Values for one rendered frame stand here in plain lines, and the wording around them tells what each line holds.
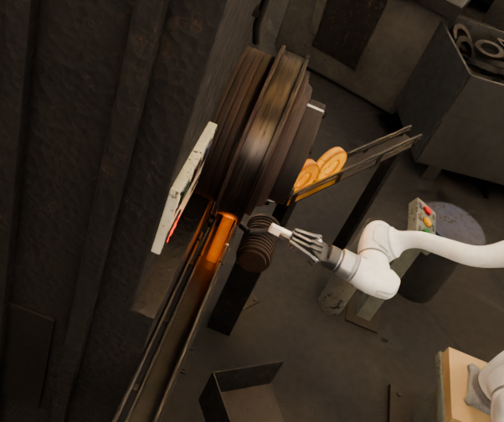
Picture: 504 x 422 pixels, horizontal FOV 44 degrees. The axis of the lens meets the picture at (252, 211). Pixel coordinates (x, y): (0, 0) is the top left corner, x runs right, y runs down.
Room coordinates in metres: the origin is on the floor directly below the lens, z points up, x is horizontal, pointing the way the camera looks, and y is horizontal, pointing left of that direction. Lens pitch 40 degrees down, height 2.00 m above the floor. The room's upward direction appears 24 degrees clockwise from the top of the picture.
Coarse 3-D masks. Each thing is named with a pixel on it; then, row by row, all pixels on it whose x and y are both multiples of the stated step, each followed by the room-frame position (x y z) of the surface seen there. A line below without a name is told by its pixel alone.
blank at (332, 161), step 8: (328, 152) 1.93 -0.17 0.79; (336, 152) 1.94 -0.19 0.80; (344, 152) 1.98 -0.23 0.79; (320, 160) 1.91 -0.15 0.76; (328, 160) 1.91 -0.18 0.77; (336, 160) 1.95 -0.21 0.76; (344, 160) 2.00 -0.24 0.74; (320, 168) 1.89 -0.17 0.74; (328, 168) 1.98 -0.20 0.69; (336, 168) 1.98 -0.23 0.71; (320, 176) 1.91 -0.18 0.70
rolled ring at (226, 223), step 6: (222, 222) 1.30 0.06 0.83; (228, 222) 1.31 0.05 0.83; (222, 228) 1.29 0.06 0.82; (228, 228) 1.29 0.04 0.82; (216, 234) 1.27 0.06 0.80; (222, 234) 1.28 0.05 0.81; (216, 240) 1.26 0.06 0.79; (222, 240) 1.27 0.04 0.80; (210, 246) 1.26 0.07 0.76; (216, 246) 1.26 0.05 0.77; (222, 246) 1.26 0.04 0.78; (210, 252) 1.26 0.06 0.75; (216, 252) 1.26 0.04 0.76; (210, 258) 1.26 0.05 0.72; (216, 258) 1.26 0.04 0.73
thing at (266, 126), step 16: (288, 64) 1.33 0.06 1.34; (304, 64) 1.35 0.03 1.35; (272, 80) 1.26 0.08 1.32; (288, 80) 1.28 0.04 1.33; (272, 96) 1.23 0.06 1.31; (288, 96) 1.24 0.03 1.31; (256, 112) 1.19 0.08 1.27; (272, 112) 1.20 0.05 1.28; (256, 128) 1.17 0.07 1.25; (272, 128) 1.18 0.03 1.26; (256, 144) 1.15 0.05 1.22; (272, 144) 1.15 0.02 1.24; (240, 160) 1.13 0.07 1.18; (256, 160) 1.14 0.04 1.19; (240, 176) 1.12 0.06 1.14; (256, 176) 1.12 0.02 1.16; (224, 192) 1.12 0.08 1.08; (240, 192) 1.12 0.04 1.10; (224, 208) 1.15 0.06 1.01; (240, 208) 1.13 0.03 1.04
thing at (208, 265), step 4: (216, 228) 1.45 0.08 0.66; (212, 236) 1.41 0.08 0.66; (208, 240) 1.39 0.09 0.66; (212, 240) 1.39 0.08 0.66; (208, 244) 1.37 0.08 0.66; (208, 248) 1.36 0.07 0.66; (204, 252) 1.33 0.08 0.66; (220, 252) 1.36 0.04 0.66; (204, 256) 1.32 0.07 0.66; (200, 260) 1.29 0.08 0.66; (204, 260) 1.30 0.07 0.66; (208, 260) 1.31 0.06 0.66; (200, 264) 1.28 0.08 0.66; (204, 264) 1.29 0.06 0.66; (208, 264) 1.29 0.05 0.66; (212, 264) 1.30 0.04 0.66; (216, 264) 1.31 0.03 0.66; (208, 268) 1.28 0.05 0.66; (212, 268) 1.28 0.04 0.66
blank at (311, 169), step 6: (306, 162) 1.82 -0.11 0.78; (312, 162) 1.84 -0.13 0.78; (306, 168) 1.81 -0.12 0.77; (312, 168) 1.84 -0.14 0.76; (318, 168) 1.87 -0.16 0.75; (300, 174) 1.79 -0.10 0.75; (306, 174) 1.86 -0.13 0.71; (312, 174) 1.86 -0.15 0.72; (300, 180) 1.85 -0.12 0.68; (306, 180) 1.85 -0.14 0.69; (312, 180) 1.87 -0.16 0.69; (294, 186) 1.79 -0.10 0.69; (300, 186) 1.83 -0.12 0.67
